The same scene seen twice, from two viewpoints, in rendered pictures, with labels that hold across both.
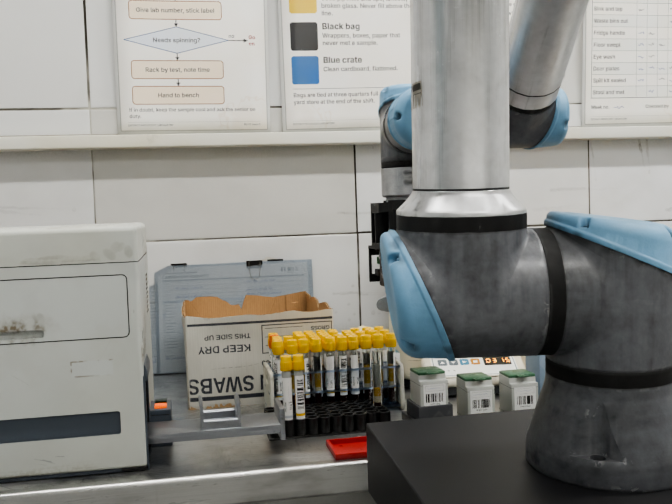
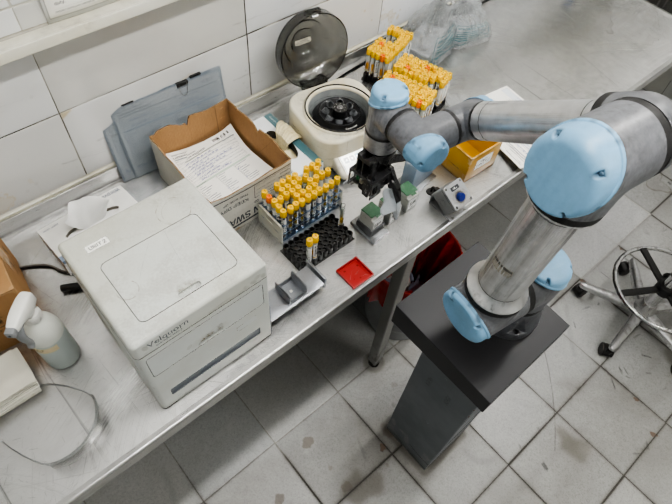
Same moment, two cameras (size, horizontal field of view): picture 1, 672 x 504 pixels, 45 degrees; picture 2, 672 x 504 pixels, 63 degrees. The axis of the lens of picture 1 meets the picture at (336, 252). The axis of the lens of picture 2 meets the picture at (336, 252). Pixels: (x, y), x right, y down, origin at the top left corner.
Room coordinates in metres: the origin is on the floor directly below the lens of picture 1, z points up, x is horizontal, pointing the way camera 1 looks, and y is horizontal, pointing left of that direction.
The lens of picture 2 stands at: (0.46, 0.46, 2.02)
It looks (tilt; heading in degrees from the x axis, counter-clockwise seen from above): 55 degrees down; 324
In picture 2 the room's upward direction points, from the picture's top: 7 degrees clockwise
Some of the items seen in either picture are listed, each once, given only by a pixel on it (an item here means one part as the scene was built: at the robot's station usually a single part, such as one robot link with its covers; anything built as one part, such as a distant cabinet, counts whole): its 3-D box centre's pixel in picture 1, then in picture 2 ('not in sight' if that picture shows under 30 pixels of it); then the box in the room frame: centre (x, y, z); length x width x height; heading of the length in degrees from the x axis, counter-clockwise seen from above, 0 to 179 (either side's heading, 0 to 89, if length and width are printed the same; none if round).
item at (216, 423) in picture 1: (202, 419); (283, 295); (1.03, 0.18, 0.92); 0.21 x 0.07 x 0.05; 101
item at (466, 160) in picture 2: not in sight; (466, 148); (1.22, -0.50, 0.93); 0.13 x 0.13 x 0.10; 8
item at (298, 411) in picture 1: (325, 388); (318, 232); (1.15, 0.02, 0.93); 0.17 x 0.09 x 0.11; 101
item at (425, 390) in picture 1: (428, 394); (371, 218); (1.13, -0.12, 0.92); 0.05 x 0.04 x 0.06; 13
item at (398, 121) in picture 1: (431, 120); (424, 138); (1.02, -0.12, 1.29); 0.11 x 0.11 x 0.08; 2
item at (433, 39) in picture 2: not in sight; (429, 26); (1.70, -0.70, 0.97); 0.26 x 0.17 x 0.19; 117
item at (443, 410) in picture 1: (429, 414); (370, 225); (1.13, -0.12, 0.89); 0.09 x 0.05 x 0.04; 13
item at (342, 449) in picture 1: (356, 447); (354, 272); (1.03, -0.02, 0.88); 0.07 x 0.07 x 0.01; 11
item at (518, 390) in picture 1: (518, 395); (406, 197); (1.15, -0.25, 0.91); 0.05 x 0.04 x 0.07; 11
